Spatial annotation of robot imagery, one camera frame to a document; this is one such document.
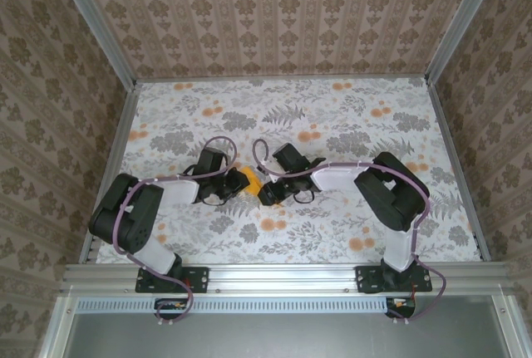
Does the aluminium frame side rail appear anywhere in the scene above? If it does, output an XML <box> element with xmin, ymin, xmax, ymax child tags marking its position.
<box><xmin>423</xmin><ymin>77</ymin><xmax>492</xmax><ymax>262</ymax></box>
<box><xmin>78</xmin><ymin>81</ymin><xmax>140</xmax><ymax>266</ymax></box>

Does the aluminium frame cross rail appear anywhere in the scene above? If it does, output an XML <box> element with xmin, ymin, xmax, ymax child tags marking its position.
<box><xmin>59</xmin><ymin>262</ymin><xmax>515</xmax><ymax>297</ymax></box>

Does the grey metal panel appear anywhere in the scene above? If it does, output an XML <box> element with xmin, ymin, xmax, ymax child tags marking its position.
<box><xmin>62</xmin><ymin>311</ymin><xmax>512</xmax><ymax>358</ymax></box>

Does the black connector board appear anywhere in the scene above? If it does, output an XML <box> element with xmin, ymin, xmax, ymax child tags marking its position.
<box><xmin>154</xmin><ymin>297</ymin><xmax>191</xmax><ymax>321</ymax></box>
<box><xmin>385</xmin><ymin>297</ymin><xmax>417</xmax><ymax>320</ymax></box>

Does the slotted grey cable duct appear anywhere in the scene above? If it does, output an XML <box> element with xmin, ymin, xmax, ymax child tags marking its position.
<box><xmin>76</xmin><ymin>296</ymin><xmax>416</xmax><ymax>314</ymax></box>

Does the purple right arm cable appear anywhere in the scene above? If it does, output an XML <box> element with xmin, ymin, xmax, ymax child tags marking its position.
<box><xmin>252</xmin><ymin>138</ymin><xmax>449</xmax><ymax>326</ymax></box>

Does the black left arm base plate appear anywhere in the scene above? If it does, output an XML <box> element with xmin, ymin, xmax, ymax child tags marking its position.
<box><xmin>135</xmin><ymin>265</ymin><xmax>210</xmax><ymax>294</ymax></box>

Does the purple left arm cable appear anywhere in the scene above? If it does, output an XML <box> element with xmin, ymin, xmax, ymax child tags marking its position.
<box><xmin>112</xmin><ymin>136</ymin><xmax>239</xmax><ymax>329</ymax></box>

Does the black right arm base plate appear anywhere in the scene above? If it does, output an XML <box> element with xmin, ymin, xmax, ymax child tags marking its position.
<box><xmin>356</xmin><ymin>265</ymin><xmax>433</xmax><ymax>294</ymax></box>

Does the aluminium frame post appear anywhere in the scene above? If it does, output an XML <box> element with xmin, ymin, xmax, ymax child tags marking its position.
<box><xmin>52</xmin><ymin>0</ymin><xmax>139</xmax><ymax>90</ymax></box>
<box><xmin>423</xmin><ymin>0</ymin><xmax>510</xmax><ymax>85</ymax></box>

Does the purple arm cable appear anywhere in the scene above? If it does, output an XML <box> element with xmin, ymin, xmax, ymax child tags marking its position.
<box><xmin>252</xmin><ymin>138</ymin><xmax>449</xmax><ymax>326</ymax></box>
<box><xmin>112</xmin><ymin>136</ymin><xmax>239</xmax><ymax>329</ymax></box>

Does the floral patterned table cover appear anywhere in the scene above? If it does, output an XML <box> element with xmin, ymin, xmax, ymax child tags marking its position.
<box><xmin>95</xmin><ymin>78</ymin><xmax>485</xmax><ymax>266</ymax></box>

